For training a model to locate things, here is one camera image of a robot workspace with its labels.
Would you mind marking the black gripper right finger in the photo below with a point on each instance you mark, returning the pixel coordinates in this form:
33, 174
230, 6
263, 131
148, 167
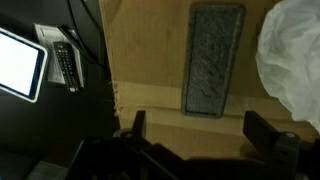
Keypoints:
260, 133

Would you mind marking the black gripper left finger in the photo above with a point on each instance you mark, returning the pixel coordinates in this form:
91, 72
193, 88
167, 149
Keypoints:
140, 125

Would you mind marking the white cloth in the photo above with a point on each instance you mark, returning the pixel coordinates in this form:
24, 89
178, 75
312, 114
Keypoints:
293, 60

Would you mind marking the dark grey foam block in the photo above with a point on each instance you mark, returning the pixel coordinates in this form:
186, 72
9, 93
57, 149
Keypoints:
213, 60

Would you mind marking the brown cardboard box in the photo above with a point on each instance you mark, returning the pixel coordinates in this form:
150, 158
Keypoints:
150, 50

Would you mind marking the black remote control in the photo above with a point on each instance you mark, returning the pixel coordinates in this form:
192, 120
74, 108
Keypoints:
66, 66

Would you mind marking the white paper booklet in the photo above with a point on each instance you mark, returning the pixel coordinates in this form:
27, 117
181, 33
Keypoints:
43, 36

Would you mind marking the white tablet lit screen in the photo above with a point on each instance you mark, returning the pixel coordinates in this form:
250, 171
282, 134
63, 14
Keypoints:
18, 63

